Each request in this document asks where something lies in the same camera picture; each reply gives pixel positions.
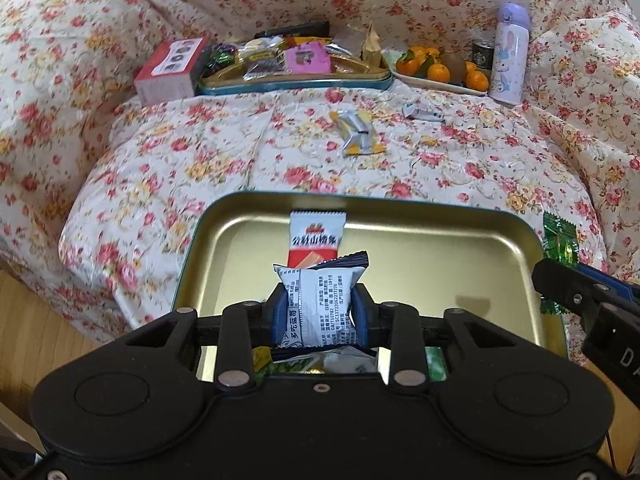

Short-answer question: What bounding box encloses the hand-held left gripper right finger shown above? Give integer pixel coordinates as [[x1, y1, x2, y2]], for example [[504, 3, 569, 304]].
[[352, 285, 521, 387]]

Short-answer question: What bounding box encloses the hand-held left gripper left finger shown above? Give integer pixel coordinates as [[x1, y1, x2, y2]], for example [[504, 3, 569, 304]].
[[125, 284, 288, 387]]

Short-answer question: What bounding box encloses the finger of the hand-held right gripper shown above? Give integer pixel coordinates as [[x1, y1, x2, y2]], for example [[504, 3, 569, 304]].
[[531, 258, 606, 318], [575, 265, 640, 301]]

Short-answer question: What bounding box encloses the green foil candy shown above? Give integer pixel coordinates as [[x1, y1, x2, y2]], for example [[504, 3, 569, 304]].
[[540, 211, 581, 316]]

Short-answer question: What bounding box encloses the white dark snack packet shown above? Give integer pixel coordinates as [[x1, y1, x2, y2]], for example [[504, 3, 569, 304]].
[[272, 250, 371, 351]]

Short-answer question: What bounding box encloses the white printed snack packet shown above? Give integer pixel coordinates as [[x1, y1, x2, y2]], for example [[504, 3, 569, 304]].
[[272, 350, 381, 376]]

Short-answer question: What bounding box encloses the gold tin tray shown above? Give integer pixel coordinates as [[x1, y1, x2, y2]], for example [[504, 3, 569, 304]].
[[170, 191, 568, 386]]

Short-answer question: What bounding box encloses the red white snack packet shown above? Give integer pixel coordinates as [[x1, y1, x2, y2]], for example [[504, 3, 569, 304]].
[[287, 210, 348, 268]]

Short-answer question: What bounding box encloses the teal tin tray with snacks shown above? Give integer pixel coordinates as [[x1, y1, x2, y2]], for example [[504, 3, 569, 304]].
[[196, 35, 392, 96]]

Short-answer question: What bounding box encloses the silver yellow snack packet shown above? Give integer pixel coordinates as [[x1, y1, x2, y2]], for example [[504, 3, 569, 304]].
[[342, 127, 386, 157], [336, 109, 373, 133]]

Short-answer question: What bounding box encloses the floral covered sofa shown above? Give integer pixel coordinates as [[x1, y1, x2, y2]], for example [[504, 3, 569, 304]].
[[0, 0, 640, 361]]

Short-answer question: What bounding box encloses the small white wrapped snack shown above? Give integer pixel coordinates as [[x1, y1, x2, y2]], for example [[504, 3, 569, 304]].
[[402, 102, 446, 122]]

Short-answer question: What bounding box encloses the purple thermos bottle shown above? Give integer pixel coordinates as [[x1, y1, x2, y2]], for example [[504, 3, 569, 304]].
[[488, 1, 532, 106]]

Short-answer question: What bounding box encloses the white fruit plate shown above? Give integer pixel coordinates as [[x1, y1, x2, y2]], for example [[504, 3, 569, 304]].
[[390, 50, 491, 97]]

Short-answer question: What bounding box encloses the small dark can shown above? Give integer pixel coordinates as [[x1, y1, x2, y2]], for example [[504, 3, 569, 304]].
[[471, 40, 496, 72]]

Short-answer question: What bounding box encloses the brown kiwi fruit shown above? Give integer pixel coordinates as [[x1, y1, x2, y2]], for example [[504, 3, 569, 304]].
[[445, 52, 468, 83]]

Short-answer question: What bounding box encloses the pile of mandarin oranges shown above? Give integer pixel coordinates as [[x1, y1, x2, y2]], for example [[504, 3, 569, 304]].
[[396, 46, 490, 93]]

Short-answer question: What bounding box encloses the dark purple snack packet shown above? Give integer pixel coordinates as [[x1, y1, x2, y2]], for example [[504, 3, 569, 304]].
[[243, 56, 286, 81]]

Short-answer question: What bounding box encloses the pink red cardboard box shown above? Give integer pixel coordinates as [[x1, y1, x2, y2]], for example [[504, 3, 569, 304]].
[[134, 36, 210, 107]]

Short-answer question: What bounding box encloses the pink snack packet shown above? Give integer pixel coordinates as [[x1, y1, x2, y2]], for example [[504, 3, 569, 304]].
[[283, 44, 331, 75]]

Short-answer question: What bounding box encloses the green purple candy bag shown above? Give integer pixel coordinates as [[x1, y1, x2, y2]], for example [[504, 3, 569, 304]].
[[205, 44, 238, 72]]

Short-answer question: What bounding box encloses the tan paper wrapper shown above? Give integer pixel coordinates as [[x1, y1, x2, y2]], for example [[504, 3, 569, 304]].
[[361, 22, 385, 67]]

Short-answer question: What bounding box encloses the white yellow snack packet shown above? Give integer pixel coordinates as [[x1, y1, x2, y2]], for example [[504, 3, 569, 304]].
[[237, 37, 283, 58]]

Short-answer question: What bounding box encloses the clear brown snack packet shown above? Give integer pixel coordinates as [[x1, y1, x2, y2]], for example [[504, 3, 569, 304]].
[[327, 25, 363, 56]]

